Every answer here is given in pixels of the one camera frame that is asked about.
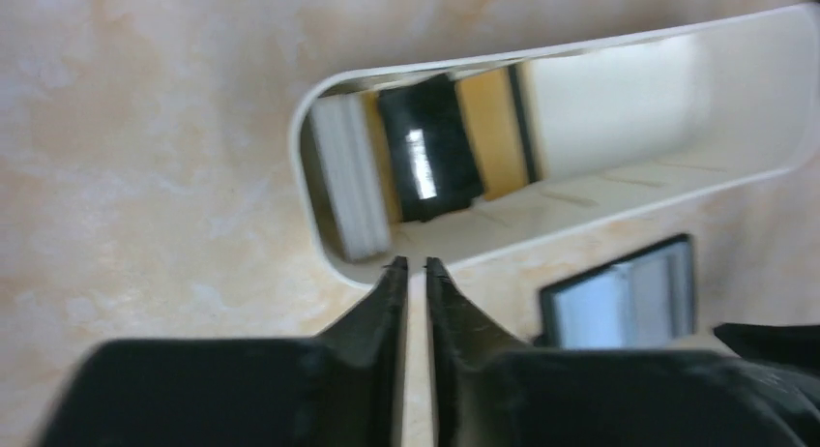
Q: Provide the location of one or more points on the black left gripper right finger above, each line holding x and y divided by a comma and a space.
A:
492, 389

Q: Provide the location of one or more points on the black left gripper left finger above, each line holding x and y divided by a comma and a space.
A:
341, 387

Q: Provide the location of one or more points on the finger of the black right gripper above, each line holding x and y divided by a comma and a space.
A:
795, 346

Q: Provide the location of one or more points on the grey credit card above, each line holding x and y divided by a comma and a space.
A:
628, 305

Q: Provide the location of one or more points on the black credit card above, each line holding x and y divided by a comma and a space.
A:
432, 163

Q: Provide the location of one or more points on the white plastic tray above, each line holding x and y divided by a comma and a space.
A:
619, 126

